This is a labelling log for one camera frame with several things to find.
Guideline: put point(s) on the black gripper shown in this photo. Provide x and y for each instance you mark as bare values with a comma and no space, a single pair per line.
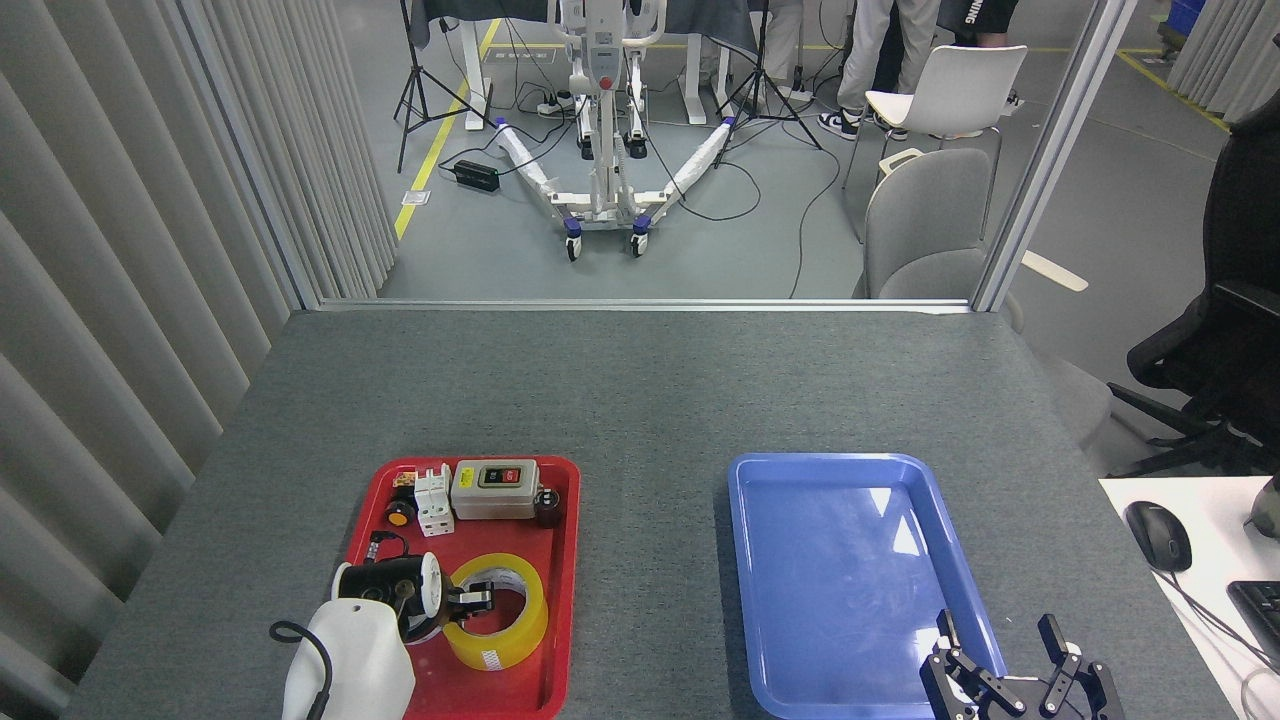
452,605
1020,705

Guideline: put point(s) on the yellow tape roll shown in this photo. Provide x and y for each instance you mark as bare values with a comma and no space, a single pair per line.
500,650

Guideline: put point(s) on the red plastic tray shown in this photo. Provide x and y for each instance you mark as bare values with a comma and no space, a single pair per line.
490,537

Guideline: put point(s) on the white circuit breaker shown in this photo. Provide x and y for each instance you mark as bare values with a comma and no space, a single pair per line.
433,510

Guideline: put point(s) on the yellow push button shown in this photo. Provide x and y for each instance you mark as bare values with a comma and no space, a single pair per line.
400,516

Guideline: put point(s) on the small orange black component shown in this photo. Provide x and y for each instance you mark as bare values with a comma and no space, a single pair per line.
404,481

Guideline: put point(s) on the blue plastic tray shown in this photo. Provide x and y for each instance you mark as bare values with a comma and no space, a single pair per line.
840,560

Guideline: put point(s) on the black computer mouse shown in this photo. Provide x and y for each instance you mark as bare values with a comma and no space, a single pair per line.
1160,535

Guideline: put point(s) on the white desk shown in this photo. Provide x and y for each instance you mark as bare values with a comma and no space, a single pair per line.
1215,540

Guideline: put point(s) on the black keyboard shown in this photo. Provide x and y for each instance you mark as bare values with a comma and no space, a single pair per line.
1262,615

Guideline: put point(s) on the grey rounded desk object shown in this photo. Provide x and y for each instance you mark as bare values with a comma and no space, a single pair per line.
1268,515

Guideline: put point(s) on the white flat bar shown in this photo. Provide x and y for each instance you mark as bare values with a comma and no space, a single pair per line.
1055,272

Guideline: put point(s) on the black office chair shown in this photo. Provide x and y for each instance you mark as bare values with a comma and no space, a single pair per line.
1240,350

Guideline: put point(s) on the black power adapter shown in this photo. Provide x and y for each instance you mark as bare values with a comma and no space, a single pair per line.
476,176

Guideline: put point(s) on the grey chair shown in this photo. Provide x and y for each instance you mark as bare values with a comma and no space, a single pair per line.
925,210

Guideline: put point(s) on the white wheeled stand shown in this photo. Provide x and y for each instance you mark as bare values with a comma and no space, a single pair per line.
606,150

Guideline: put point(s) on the grey pleated curtain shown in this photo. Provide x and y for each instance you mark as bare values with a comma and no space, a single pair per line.
1240,60
100,300

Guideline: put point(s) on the white chair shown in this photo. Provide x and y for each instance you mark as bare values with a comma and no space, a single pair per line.
960,85

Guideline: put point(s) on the black tripod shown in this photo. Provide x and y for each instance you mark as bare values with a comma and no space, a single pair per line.
762,40
410,40

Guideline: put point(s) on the person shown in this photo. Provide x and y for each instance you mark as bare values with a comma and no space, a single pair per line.
880,50
985,20

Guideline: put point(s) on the table with dark cover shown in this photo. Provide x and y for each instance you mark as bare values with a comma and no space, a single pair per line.
715,20

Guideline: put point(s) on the blue bin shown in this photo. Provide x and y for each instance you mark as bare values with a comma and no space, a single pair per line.
1187,15

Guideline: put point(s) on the grey switch box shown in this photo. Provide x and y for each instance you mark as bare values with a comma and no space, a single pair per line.
495,502

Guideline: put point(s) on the black knob switch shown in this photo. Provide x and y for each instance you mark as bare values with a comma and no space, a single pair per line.
548,510

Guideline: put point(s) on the silver table rail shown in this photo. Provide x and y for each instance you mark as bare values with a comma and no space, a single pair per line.
640,305

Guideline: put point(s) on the silver post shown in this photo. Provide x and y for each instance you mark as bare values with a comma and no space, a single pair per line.
1050,160

